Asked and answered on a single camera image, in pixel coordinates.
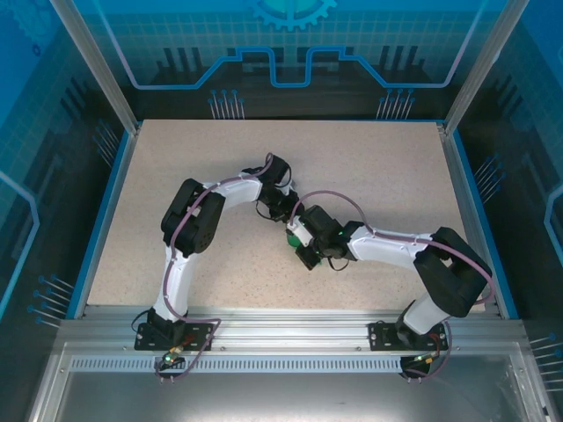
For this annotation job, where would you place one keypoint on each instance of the aluminium frame rail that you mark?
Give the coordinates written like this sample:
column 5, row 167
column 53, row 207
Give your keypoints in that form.
column 286, row 329

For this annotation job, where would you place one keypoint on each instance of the blue table edge strip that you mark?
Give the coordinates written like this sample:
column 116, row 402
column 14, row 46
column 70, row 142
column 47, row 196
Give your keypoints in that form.
column 469, row 176
column 104, row 220

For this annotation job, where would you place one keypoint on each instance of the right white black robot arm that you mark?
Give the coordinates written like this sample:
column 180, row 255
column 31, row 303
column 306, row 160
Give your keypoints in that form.
column 387, row 248

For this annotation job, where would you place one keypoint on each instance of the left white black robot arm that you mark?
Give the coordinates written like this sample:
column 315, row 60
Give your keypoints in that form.
column 239, row 189

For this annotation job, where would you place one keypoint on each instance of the steel sheet tray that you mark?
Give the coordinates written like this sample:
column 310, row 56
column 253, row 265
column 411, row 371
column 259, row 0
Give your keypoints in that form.
column 281, row 395

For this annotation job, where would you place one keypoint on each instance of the aluminium corner post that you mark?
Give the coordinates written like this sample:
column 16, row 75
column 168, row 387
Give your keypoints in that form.
column 481, row 66
column 99, row 66

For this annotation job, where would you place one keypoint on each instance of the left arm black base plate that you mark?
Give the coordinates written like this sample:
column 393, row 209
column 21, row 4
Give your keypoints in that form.
column 147, row 337

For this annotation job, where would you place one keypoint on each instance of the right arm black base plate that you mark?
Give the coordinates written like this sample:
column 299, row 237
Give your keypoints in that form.
column 382, row 336

